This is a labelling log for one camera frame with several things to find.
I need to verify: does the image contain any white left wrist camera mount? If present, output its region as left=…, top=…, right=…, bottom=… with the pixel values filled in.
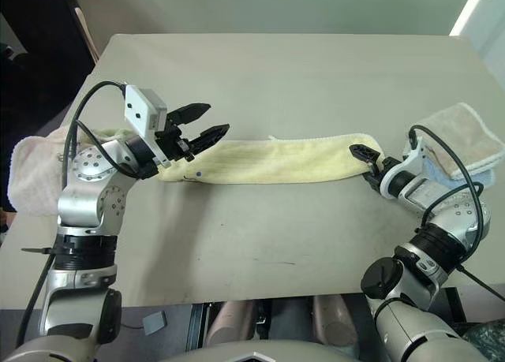
left=123, top=84, right=171, bottom=169

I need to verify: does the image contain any yellow towel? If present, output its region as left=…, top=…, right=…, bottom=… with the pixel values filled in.
left=93, top=127, right=387, bottom=186

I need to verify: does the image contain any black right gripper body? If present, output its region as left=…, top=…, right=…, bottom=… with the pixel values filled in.
left=363, top=156, right=398, bottom=194

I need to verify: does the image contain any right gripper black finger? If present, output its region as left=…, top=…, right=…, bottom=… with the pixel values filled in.
left=348, top=143, right=386, bottom=170

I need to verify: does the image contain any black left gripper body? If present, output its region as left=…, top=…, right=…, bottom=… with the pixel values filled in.
left=154, top=116, right=197, bottom=166

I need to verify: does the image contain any small grey box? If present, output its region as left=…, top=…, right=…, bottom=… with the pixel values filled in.
left=142, top=310, right=169, bottom=337

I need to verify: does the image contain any silver robot torso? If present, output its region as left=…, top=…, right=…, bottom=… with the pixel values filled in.
left=157, top=339, right=358, bottom=362

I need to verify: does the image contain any dark green mottled cloth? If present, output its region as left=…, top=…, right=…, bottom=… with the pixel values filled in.
left=460, top=319, right=505, bottom=362

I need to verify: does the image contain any light blue folded towel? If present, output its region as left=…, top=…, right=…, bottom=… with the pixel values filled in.
left=422, top=159, right=496, bottom=190

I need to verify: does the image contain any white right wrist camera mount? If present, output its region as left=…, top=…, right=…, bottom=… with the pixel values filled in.
left=380, top=138, right=429, bottom=200

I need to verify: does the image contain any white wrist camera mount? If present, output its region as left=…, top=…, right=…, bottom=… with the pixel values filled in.
left=380, top=138, right=429, bottom=200
left=123, top=84, right=171, bottom=169

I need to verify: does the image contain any brown rounded cylinder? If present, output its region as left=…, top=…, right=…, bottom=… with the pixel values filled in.
left=310, top=293, right=359, bottom=348
left=206, top=298, right=258, bottom=346

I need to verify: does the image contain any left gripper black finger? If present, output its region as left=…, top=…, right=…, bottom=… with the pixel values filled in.
left=166, top=102, right=213, bottom=126
left=190, top=123, right=231, bottom=157

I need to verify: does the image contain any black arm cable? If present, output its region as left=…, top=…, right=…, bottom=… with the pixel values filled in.
left=15, top=80, right=144, bottom=348
left=408, top=124, right=505, bottom=298

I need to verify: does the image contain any pink towel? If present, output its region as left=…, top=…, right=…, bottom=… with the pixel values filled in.
left=7, top=125, right=104, bottom=218

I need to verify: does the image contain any light wooden board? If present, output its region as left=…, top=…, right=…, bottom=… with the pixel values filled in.
left=73, top=6, right=100, bottom=66

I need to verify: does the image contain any beige folded towel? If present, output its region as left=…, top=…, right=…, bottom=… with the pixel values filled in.
left=413, top=101, right=505, bottom=181

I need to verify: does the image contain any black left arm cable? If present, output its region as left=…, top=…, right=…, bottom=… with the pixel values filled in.
left=15, top=80, right=144, bottom=348

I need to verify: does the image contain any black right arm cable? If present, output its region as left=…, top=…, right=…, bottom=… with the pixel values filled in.
left=408, top=124, right=505, bottom=298

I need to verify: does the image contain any white cabinet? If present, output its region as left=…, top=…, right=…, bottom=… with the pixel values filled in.
left=448, top=0, right=505, bottom=70

